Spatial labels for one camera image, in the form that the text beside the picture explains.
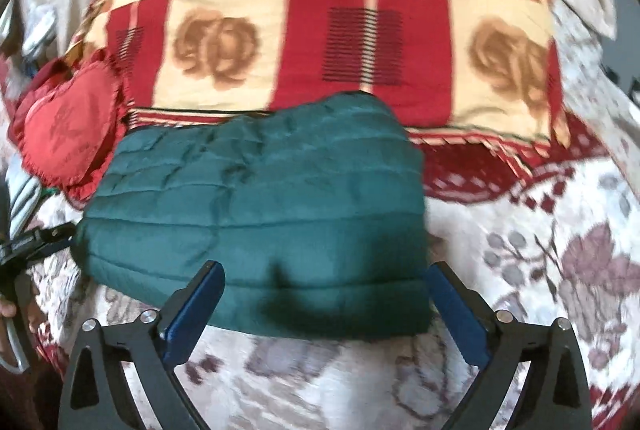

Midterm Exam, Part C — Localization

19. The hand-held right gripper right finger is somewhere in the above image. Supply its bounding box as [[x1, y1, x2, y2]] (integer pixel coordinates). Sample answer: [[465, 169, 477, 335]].
[[425, 260, 594, 430]]

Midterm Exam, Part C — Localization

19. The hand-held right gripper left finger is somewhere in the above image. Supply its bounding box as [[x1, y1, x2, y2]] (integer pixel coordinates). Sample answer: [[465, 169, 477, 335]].
[[57, 260, 226, 430]]

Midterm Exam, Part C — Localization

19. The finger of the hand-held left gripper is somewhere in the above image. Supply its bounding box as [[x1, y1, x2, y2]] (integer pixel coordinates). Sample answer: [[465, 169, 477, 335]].
[[37, 223, 77, 256]]

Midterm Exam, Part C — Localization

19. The green quilted jacket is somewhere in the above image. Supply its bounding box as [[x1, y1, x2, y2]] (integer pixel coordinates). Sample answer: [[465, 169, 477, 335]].
[[70, 93, 434, 341]]

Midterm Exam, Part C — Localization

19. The person's left hand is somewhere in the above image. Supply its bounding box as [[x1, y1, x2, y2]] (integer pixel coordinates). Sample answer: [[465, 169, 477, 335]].
[[0, 297, 43, 341]]

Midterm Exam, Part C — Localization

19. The striped cloth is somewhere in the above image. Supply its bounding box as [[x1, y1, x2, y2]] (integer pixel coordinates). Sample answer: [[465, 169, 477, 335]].
[[7, 173, 45, 236]]

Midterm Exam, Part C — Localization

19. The red heart-shaped pillow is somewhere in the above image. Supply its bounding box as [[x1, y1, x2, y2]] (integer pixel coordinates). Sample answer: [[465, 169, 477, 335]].
[[12, 55, 131, 211]]

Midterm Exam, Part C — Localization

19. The floral bed sheet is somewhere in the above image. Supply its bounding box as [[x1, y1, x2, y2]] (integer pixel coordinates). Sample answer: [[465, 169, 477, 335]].
[[0, 0, 640, 430]]

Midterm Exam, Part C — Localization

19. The red cream rose blanket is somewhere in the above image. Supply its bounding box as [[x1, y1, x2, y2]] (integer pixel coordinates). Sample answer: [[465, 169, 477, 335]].
[[65, 0, 573, 148]]

